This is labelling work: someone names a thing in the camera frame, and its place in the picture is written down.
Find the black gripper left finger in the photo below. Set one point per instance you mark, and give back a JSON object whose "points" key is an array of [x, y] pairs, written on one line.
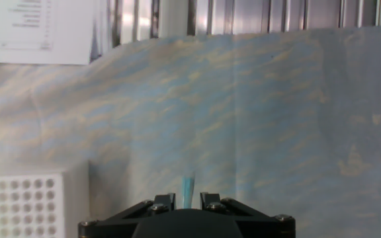
{"points": [[157, 202]]}

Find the light blue cloth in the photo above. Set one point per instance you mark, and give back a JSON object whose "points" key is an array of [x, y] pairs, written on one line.
{"points": [[210, 115]]}

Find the printed white paper sheet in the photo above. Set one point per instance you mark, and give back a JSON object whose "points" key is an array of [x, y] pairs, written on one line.
{"points": [[28, 33]]}

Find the blue pipette tip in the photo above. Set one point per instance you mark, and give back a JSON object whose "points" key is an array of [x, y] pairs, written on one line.
{"points": [[188, 191]]}

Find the white pipette tip rack box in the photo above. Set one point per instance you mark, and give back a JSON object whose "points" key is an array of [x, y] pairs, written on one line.
{"points": [[18, 205]]}

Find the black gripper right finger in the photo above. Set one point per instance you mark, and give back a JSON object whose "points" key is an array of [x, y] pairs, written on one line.
{"points": [[215, 202]]}

